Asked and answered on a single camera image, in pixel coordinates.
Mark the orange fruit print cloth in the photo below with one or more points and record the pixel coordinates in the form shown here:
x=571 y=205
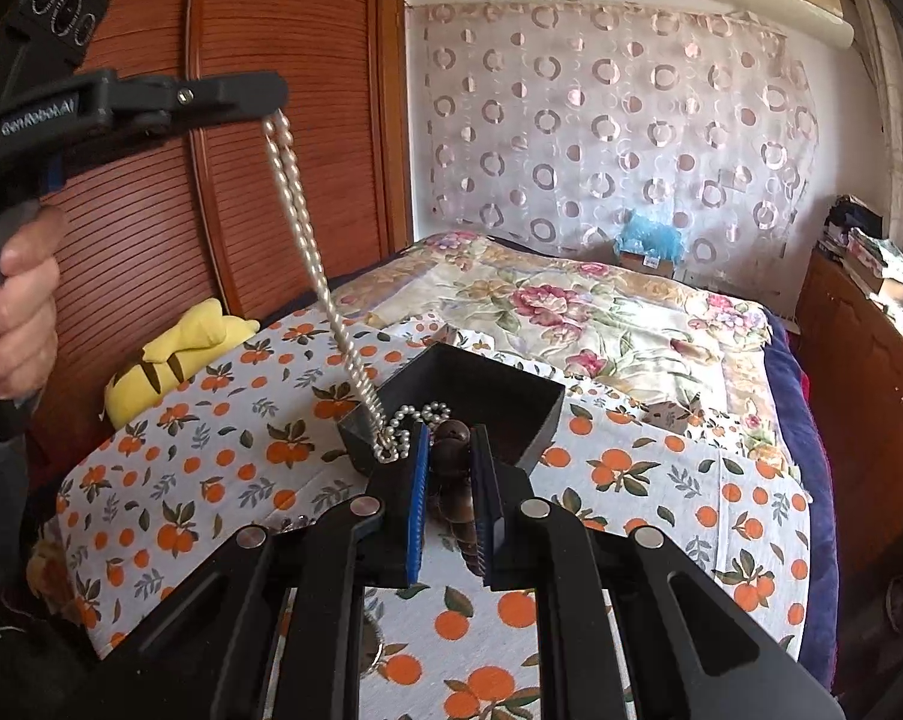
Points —
x=196 y=465

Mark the purple blanket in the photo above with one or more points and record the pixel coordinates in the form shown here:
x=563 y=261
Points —
x=796 y=390

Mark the blue plastic bag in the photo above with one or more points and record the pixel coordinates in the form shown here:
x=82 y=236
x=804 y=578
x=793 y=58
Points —
x=650 y=232

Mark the floral quilt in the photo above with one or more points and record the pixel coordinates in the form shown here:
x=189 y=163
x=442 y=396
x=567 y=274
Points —
x=571 y=315

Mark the person's left hand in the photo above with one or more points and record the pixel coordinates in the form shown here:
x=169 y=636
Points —
x=20 y=315

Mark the pile of clutter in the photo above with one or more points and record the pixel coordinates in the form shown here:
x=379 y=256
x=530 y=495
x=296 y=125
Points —
x=871 y=255

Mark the black jewelry box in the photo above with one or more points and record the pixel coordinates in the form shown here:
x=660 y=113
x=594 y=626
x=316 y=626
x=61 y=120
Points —
x=481 y=382

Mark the cardboard box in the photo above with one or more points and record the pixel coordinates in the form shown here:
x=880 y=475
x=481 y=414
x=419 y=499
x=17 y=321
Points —
x=646 y=262

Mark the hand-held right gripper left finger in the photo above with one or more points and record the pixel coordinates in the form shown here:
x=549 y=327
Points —
x=419 y=504

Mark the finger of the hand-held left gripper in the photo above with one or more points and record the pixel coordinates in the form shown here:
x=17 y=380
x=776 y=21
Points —
x=226 y=94

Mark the yellow plush toy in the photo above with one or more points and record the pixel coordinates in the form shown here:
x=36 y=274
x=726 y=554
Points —
x=174 y=360

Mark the brown wooden cabinet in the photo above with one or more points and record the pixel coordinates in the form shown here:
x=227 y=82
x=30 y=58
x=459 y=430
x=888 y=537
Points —
x=864 y=405

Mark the sheer circle pattern curtain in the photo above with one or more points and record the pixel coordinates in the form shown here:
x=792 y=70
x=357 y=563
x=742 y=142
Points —
x=571 y=127

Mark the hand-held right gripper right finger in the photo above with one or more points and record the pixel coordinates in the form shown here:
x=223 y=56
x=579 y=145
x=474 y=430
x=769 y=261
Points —
x=485 y=514

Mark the white wrapped pipe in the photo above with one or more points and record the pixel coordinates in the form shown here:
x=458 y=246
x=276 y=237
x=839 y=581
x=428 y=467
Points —
x=882 y=90

